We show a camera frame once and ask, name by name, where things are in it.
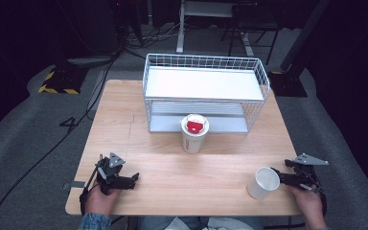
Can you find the grey tape strip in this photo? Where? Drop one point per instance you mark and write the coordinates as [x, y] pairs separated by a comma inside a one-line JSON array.
[[75, 185]]

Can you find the white cup with red-plug lid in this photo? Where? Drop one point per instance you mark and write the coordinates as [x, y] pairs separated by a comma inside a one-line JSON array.
[[194, 134]]

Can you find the person's left hand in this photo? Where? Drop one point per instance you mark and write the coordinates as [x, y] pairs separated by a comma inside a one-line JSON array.
[[100, 202]]

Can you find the black and yellow striped base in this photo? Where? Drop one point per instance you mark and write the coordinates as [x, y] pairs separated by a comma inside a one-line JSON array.
[[62, 81]]

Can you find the white paper cup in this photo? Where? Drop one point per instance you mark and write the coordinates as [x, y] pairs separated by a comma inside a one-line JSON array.
[[263, 185]]

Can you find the black metal chair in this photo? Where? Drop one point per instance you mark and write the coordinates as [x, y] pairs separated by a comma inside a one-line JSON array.
[[255, 22]]

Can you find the white desk frame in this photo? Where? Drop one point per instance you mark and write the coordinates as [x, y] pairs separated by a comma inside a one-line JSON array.
[[180, 28]]

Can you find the person's right hand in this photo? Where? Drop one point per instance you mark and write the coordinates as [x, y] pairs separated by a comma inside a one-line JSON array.
[[310, 204]]

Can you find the person's legs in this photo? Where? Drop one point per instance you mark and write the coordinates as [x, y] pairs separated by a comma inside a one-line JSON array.
[[201, 224]]

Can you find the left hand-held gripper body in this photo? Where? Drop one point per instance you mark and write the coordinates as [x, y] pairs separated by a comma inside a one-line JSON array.
[[107, 172]]

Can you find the black stand post with base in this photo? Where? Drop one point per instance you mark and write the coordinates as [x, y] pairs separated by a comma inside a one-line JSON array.
[[303, 35]]

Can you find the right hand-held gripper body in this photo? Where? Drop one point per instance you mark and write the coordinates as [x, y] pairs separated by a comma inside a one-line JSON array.
[[308, 175]]

